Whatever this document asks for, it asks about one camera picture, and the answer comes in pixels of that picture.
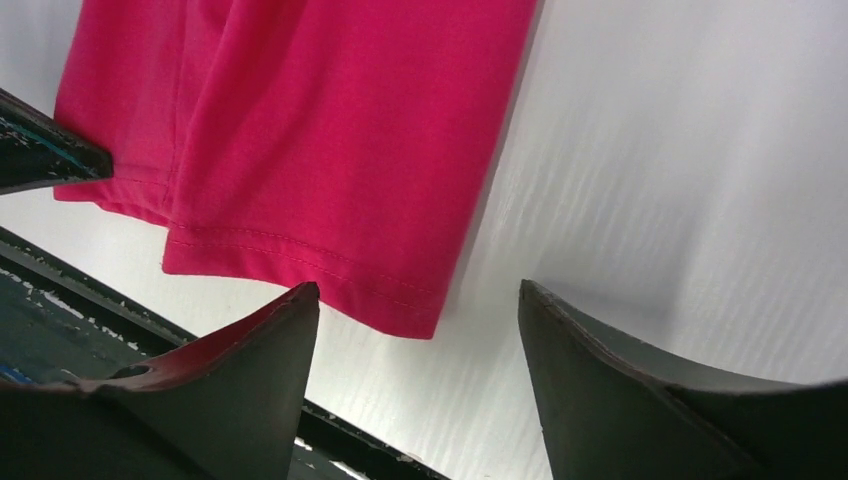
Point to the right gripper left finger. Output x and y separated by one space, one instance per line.
225 406

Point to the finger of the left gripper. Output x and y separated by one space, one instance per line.
37 152

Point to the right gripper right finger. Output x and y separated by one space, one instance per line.
612 406

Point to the pink t shirt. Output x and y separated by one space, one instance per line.
340 142

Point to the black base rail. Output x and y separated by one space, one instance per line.
58 323

